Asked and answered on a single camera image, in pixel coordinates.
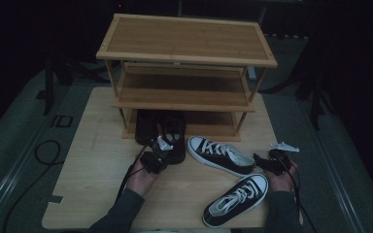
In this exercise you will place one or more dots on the person's right hand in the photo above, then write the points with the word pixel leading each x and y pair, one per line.
pixel 281 183

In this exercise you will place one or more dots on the black metal stand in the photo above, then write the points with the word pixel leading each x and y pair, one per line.
pixel 316 103
pixel 48 87

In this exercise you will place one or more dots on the person's left hand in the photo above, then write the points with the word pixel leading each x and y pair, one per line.
pixel 141 183

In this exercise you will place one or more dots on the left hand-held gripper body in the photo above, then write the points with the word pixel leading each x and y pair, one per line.
pixel 155 160

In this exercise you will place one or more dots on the wooden shoe rack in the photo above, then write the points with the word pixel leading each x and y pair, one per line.
pixel 184 39

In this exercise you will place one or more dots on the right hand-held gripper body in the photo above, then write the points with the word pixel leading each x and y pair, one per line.
pixel 280 160

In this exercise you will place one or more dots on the black and white canvas sneaker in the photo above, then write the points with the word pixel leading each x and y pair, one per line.
pixel 239 199
pixel 221 158

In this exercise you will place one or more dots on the black leather shoe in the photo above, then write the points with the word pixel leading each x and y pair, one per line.
pixel 176 136
pixel 145 127

